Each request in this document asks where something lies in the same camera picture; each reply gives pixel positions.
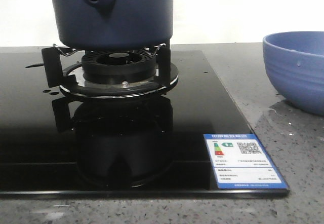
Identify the dark blue cooking pot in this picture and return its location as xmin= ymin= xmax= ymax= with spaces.
xmin=52 ymin=0 xmax=173 ymax=51

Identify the black pot support grate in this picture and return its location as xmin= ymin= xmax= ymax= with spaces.
xmin=42 ymin=40 xmax=171 ymax=87

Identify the black glass gas cooktop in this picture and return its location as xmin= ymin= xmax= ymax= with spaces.
xmin=1 ymin=51 xmax=289 ymax=199

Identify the blue ribbed bowl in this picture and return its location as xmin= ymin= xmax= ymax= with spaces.
xmin=263 ymin=31 xmax=323 ymax=115

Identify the blue white energy label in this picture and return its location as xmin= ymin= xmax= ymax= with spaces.
xmin=204 ymin=134 xmax=288 ymax=190

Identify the round chrome burner tray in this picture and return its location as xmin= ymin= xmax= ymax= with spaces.
xmin=59 ymin=64 xmax=179 ymax=99

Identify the black gas burner head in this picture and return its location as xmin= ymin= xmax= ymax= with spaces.
xmin=82 ymin=51 xmax=156 ymax=84

